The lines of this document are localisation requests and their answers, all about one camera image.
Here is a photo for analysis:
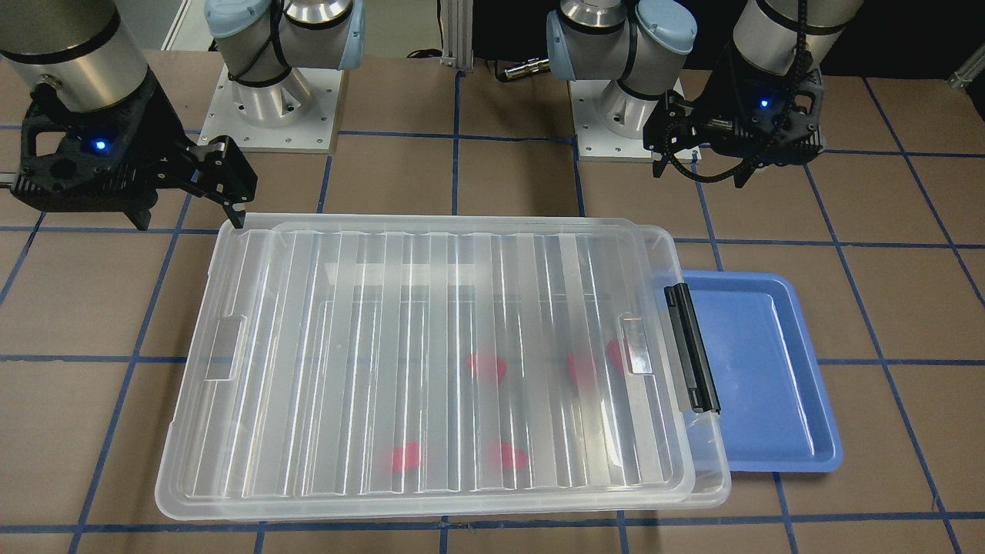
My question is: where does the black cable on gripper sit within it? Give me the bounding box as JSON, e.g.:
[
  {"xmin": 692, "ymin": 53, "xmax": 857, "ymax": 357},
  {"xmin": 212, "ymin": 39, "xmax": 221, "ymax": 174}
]
[{"xmin": 656, "ymin": 0, "xmax": 816, "ymax": 185}]

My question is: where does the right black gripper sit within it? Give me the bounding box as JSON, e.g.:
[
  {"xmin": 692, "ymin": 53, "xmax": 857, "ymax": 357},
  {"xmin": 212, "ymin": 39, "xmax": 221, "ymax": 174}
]
[{"xmin": 9, "ymin": 74, "xmax": 258, "ymax": 230}]

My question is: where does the blue plastic tray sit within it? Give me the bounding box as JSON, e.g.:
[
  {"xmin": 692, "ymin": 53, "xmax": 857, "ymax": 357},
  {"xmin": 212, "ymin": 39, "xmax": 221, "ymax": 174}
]
[{"xmin": 683, "ymin": 270, "xmax": 844, "ymax": 473}]

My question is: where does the red block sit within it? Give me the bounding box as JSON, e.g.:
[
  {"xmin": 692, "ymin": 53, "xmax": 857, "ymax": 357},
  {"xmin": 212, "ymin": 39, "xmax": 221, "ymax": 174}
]
[
  {"xmin": 566, "ymin": 350, "xmax": 596, "ymax": 387},
  {"xmin": 605, "ymin": 338, "xmax": 627, "ymax": 376},
  {"xmin": 490, "ymin": 441, "xmax": 530, "ymax": 471},
  {"xmin": 466, "ymin": 352, "xmax": 508, "ymax": 385},
  {"xmin": 391, "ymin": 441, "xmax": 422, "ymax": 474}
]

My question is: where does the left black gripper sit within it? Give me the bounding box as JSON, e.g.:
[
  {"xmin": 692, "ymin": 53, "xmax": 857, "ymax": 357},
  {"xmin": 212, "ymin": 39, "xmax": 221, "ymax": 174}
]
[{"xmin": 643, "ymin": 46, "xmax": 824, "ymax": 189}]

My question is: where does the black box latch handle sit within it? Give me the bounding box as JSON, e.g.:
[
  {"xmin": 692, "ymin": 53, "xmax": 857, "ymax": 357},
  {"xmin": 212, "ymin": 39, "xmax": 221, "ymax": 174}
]
[{"xmin": 664, "ymin": 282, "xmax": 721, "ymax": 413}]

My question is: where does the red block front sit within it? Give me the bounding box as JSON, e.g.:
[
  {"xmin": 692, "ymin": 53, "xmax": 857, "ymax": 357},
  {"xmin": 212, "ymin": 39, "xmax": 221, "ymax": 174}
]
[
  {"xmin": 490, "ymin": 441, "xmax": 530, "ymax": 471},
  {"xmin": 391, "ymin": 441, "xmax": 422, "ymax": 474}
]

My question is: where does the clear plastic box lid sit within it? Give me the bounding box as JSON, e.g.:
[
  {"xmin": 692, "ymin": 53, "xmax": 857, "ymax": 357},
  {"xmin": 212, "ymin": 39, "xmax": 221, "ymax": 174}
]
[{"xmin": 155, "ymin": 214, "xmax": 697, "ymax": 522}]

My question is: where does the clear plastic storage box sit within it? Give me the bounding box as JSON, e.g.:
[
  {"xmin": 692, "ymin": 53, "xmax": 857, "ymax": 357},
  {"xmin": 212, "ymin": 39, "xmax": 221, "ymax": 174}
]
[{"xmin": 606, "ymin": 219, "xmax": 731, "ymax": 511}]

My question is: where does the aluminium frame post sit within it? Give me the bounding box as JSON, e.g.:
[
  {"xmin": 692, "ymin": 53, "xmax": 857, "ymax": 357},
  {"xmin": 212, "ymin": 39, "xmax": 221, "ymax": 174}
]
[{"xmin": 437, "ymin": 0, "xmax": 474, "ymax": 73}]

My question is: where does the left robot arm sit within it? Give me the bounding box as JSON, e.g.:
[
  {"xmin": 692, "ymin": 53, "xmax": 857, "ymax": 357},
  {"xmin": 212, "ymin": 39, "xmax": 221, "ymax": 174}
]
[{"xmin": 546, "ymin": 1, "xmax": 861, "ymax": 188}]

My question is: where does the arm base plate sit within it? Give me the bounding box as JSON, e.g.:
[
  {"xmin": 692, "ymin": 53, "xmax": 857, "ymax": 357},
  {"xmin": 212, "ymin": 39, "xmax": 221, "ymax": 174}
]
[
  {"xmin": 569, "ymin": 80, "xmax": 656, "ymax": 162},
  {"xmin": 198, "ymin": 68, "xmax": 347, "ymax": 155}
]

